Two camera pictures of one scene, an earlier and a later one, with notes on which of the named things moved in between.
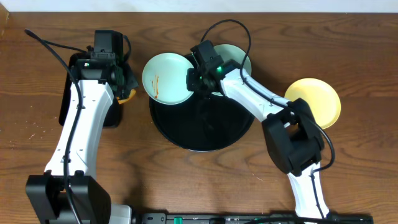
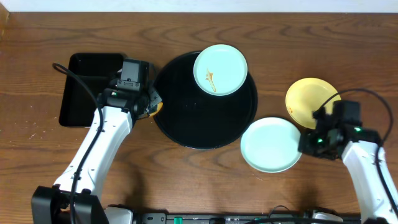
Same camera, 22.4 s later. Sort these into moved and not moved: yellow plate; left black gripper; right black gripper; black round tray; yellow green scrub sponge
Moved: right black gripper; yellow green scrub sponge; left black gripper
Not moved: yellow plate; black round tray
